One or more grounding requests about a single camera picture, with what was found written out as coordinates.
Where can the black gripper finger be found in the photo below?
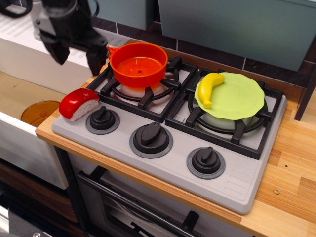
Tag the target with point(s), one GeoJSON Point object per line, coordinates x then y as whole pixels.
{"type": "Point", "coordinates": [96, 58]}
{"type": "Point", "coordinates": [56, 49]}

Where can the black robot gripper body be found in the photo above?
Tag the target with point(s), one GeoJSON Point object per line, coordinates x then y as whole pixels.
{"type": "Point", "coordinates": [70, 22]}

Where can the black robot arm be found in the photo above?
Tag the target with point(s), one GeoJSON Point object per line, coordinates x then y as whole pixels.
{"type": "Point", "coordinates": [10, 9]}

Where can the grey toy faucet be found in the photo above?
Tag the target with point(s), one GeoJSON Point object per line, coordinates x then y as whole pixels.
{"type": "Point", "coordinates": [38, 18]}

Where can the white toy sink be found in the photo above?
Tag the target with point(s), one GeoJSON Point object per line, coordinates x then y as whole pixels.
{"type": "Point", "coordinates": [28, 74]}

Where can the red white toy sushi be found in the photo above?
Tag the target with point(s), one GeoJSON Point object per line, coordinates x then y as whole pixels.
{"type": "Point", "coordinates": [78, 103]}

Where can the black left stove knob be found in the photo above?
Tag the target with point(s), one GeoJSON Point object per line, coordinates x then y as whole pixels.
{"type": "Point", "coordinates": [102, 121]}

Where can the black stove knob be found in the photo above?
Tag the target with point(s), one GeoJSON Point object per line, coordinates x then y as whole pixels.
{"type": "Point", "coordinates": [151, 141]}
{"type": "Point", "coordinates": [102, 121]}
{"type": "Point", "coordinates": [206, 163]}

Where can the black left burner grate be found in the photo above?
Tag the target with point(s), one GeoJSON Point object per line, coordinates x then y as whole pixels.
{"type": "Point", "coordinates": [153, 102]}

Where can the black burner grate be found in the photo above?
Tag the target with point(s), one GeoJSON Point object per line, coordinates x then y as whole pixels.
{"type": "Point", "coordinates": [253, 137]}
{"type": "Point", "coordinates": [153, 102]}

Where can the black middle stove knob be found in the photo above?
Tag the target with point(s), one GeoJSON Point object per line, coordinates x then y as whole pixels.
{"type": "Point", "coordinates": [151, 141]}

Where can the yellow toy banana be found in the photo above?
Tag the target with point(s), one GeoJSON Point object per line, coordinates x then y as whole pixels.
{"type": "Point", "coordinates": [206, 86]}

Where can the grey toy stove top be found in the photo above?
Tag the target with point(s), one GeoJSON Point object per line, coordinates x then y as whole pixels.
{"type": "Point", "coordinates": [235, 189]}

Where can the light green toy plate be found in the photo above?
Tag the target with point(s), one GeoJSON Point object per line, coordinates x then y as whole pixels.
{"type": "Point", "coordinates": [238, 97]}

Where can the grey toy oven door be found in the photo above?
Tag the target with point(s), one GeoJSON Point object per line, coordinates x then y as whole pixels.
{"type": "Point", "coordinates": [125, 208]}

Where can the black right stove knob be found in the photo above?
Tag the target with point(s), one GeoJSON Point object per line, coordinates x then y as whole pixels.
{"type": "Point", "coordinates": [206, 163]}

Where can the black right burner grate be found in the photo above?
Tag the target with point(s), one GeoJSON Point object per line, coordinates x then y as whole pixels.
{"type": "Point", "coordinates": [253, 137]}

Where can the orange toy saucepan grey handle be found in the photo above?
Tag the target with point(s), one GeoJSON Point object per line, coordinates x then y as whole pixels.
{"type": "Point", "coordinates": [138, 65]}

